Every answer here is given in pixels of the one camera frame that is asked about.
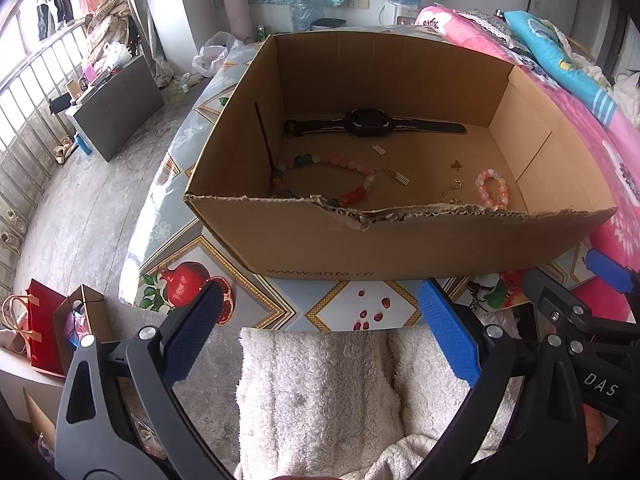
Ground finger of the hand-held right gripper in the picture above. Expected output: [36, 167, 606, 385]
[520, 267, 616, 361]
[584, 249, 640, 311]

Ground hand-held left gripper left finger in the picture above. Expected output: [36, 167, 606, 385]
[54, 279, 236, 480]

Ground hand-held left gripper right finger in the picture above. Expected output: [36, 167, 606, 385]
[410, 276, 588, 480]

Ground brown cardboard box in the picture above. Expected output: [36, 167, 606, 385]
[184, 30, 618, 282]

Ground small pink bead bracelet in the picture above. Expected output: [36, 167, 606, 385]
[475, 169, 510, 211]

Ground long multicolour bead bracelet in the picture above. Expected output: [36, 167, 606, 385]
[270, 152, 377, 207]

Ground black wristwatch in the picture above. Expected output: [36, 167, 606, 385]
[284, 108, 468, 140]

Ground pink floral blanket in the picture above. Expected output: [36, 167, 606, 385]
[415, 5, 640, 321]

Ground brown paper bag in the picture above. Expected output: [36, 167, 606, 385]
[52, 285, 116, 376]

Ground white fleece clothing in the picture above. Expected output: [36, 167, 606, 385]
[235, 327, 531, 480]

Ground red gift bag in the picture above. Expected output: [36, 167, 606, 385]
[0, 279, 76, 376]

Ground black and white cloth bundle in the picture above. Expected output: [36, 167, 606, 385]
[612, 70, 640, 107]

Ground beige shoes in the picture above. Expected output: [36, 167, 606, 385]
[0, 207, 26, 256]
[52, 135, 76, 166]

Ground blue striped pillow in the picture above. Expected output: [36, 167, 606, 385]
[502, 10, 621, 123]

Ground grey cabinet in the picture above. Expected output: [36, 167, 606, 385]
[65, 55, 166, 163]

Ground metal window railing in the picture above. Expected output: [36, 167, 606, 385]
[0, 15, 101, 301]

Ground white plastic bag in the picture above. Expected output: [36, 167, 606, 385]
[192, 31, 246, 78]

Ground grey curtain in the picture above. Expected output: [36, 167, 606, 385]
[125, 0, 171, 88]

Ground pile of woven bags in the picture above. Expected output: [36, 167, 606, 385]
[85, 0, 143, 61]

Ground white water dispenser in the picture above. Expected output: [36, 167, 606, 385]
[382, 4, 421, 26]

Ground white paper roll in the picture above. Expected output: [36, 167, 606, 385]
[220, 0, 253, 41]

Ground clear empty water jug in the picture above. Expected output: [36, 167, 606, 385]
[291, 0, 326, 33]

